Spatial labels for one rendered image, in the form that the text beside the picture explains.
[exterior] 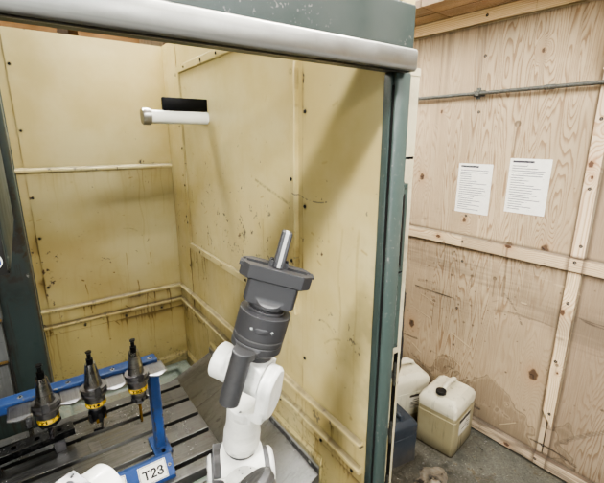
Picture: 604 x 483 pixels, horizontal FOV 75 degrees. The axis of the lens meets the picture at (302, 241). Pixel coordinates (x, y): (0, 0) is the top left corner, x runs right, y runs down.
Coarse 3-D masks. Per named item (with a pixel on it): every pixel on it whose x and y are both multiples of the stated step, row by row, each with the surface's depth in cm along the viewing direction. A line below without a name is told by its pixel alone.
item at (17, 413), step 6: (24, 402) 100; (30, 402) 100; (12, 408) 98; (18, 408) 98; (24, 408) 98; (30, 408) 98; (12, 414) 96; (18, 414) 96; (24, 414) 96; (30, 414) 96; (12, 420) 94; (18, 420) 94
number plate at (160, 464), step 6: (156, 462) 115; (162, 462) 115; (144, 468) 113; (150, 468) 113; (156, 468) 114; (162, 468) 115; (138, 474) 111; (144, 474) 112; (150, 474) 113; (156, 474) 113; (162, 474) 114; (168, 474) 114; (144, 480) 111; (150, 480) 112; (156, 480) 113
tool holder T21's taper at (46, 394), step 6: (36, 384) 97; (42, 384) 97; (48, 384) 99; (36, 390) 97; (42, 390) 98; (48, 390) 99; (36, 396) 98; (42, 396) 98; (48, 396) 99; (54, 396) 100; (36, 402) 98; (42, 402) 98; (48, 402) 99
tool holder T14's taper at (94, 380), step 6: (84, 366) 103; (90, 366) 103; (96, 366) 105; (84, 372) 104; (90, 372) 103; (96, 372) 105; (84, 378) 104; (90, 378) 104; (96, 378) 104; (84, 384) 104; (90, 384) 104; (96, 384) 104
